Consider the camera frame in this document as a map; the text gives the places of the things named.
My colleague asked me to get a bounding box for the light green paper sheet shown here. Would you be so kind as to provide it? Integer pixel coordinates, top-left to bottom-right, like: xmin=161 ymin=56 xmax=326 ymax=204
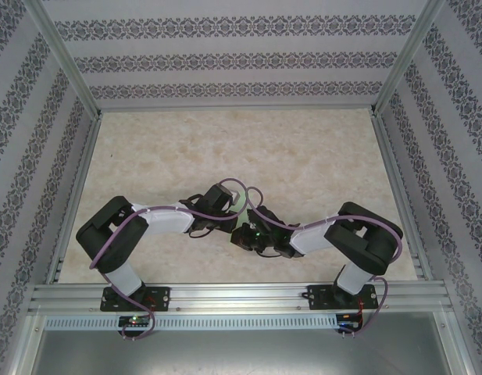
xmin=228 ymin=194 xmax=252 ymax=235

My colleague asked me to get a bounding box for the grey metal sheet panel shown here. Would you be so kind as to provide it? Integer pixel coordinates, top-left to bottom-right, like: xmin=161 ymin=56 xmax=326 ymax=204
xmin=13 ymin=327 xmax=474 ymax=375

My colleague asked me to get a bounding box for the right small circuit board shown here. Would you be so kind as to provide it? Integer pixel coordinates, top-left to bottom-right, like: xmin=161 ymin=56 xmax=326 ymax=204
xmin=337 ymin=312 xmax=362 ymax=329

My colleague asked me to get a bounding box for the small circuit board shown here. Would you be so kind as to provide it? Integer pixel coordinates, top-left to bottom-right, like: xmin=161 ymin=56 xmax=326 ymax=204
xmin=118 ymin=315 xmax=150 ymax=327
xmin=337 ymin=312 xmax=362 ymax=329

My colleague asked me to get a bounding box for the left small circuit board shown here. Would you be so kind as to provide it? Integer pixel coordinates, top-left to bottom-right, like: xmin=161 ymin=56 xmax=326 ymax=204
xmin=118 ymin=315 xmax=150 ymax=327

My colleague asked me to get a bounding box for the aluminium mounting rail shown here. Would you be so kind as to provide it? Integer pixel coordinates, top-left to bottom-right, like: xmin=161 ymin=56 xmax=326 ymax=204
xmin=27 ymin=283 xmax=455 ymax=316

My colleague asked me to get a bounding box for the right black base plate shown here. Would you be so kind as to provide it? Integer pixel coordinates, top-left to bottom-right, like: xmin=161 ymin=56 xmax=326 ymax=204
xmin=307 ymin=284 xmax=379 ymax=312

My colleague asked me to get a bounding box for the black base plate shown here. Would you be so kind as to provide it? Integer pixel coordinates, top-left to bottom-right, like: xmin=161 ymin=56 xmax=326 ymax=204
xmin=100 ymin=286 xmax=172 ymax=313
xmin=307 ymin=284 xmax=379 ymax=312

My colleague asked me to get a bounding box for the slotted grey cable duct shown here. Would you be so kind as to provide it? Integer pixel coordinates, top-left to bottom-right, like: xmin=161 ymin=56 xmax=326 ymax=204
xmin=45 ymin=315 xmax=339 ymax=331

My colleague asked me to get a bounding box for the aluminium rear frame bar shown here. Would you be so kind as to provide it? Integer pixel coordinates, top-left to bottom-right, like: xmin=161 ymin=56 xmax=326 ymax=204
xmin=98 ymin=103 xmax=377 ymax=113

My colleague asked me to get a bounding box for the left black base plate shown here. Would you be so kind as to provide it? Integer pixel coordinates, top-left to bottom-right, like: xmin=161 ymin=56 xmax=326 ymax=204
xmin=100 ymin=286 xmax=172 ymax=313

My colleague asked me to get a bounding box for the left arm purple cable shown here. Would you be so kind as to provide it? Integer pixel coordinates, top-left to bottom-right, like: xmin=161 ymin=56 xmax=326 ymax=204
xmin=87 ymin=177 xmax=246 ymax=341

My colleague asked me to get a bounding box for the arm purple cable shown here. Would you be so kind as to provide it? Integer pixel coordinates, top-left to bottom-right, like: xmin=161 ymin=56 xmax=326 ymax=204
xmin=87 ymin=177 xmax=246 ymax=341
xmin=245 ymin=186 xmax=405 ymax=339

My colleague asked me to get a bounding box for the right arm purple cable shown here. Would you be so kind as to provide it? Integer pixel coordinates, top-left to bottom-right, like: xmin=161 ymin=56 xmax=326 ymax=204
xmin=245 ymin=186 xmax=405 ymax=339

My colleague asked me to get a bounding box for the right aluminium side rail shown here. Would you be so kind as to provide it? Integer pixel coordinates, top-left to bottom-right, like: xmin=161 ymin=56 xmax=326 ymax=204
xmin=371 ymin=111 xmax=435 ymax=280

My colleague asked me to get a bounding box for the aluminium side rail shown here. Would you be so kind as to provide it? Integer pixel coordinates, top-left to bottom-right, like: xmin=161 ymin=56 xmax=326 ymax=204
xmin=45 ymin=112 xmax=103 ymax=284
xmin=371 ymin=111 xmax=435 ymax=280

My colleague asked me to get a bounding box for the left aluminium side rail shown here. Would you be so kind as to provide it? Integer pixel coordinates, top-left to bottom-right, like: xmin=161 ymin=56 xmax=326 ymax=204
xmin=45 ymin=112 xmax=103 ymax=284

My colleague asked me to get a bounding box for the left aluminium frame post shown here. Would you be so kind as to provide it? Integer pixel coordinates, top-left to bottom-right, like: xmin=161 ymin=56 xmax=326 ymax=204
xmin=23 ymin=0 xmax=103 ymax=118

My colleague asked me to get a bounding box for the aluminium frame post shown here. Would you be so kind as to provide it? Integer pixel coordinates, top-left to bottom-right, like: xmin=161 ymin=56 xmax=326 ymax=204
xmin=371 ymin=0 xmax=447 ymax=116
xmin=23 ymin=0 xmax=103 ymax=118

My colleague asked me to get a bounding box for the right aluminium frame post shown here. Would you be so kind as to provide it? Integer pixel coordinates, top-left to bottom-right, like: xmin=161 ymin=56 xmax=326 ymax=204
xmin=371 ymin=0 xmax=447 ymax=116

